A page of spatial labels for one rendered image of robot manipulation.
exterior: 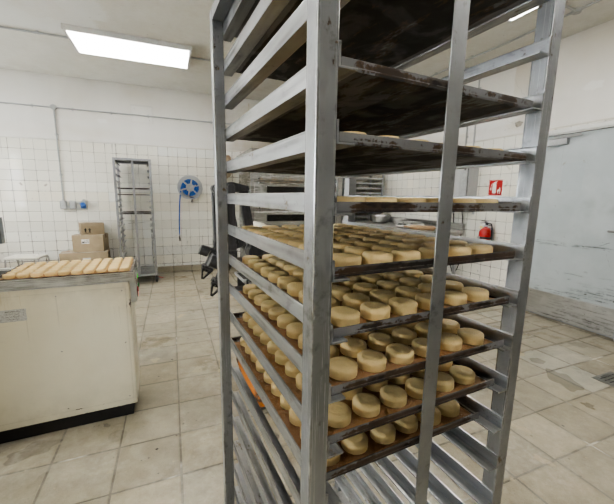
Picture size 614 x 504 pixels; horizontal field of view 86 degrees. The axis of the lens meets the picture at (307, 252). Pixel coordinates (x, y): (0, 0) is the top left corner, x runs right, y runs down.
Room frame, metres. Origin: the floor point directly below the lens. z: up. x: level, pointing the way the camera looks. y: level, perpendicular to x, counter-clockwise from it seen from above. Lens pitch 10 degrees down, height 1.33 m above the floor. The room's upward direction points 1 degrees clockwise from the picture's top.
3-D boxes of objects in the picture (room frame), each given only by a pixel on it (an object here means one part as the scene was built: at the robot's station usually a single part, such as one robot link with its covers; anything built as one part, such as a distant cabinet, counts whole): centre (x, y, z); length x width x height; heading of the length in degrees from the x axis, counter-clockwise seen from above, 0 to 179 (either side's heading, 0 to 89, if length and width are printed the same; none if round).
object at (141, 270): (5.06, 2.61, 0.93); 0.64 x 0.51 x 1.78; 25
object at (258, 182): (5.78, 0.33, 1.00); 1.56 x 1.20 x 2.01; 112
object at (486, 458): (0.90, -0.26, 0.78); 0.64 x 0.03 x 0.03; 26
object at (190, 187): (5.69, 2.00, 1.10); 0.41 x 0.17 x 1.10; 112
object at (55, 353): (1.83, 1.40, 0.45); 0.70 x 0.34 x 0.90; 115
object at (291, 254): (0.73, 0.09, 1.23); 0.64 x 0.03 x 0.03; 26
